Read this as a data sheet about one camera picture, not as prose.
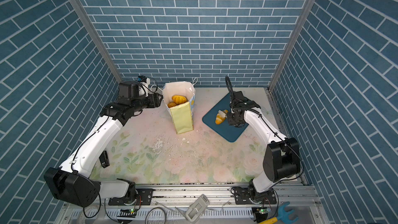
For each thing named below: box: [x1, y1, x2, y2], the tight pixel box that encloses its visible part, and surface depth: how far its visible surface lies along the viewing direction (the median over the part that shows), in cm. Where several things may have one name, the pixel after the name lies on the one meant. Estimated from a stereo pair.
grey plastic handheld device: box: [185, 193, 210, 224], surface depth 70 cm
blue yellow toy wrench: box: [258, 201, 300, 224], surface depth 69 cm
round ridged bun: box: [172, 94, 188, 105], surface depth 98 cm
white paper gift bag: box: [162, 80, 196, 135], surface depth 90 cm
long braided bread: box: [215, 109, 229, 125], surface depth 101 cm
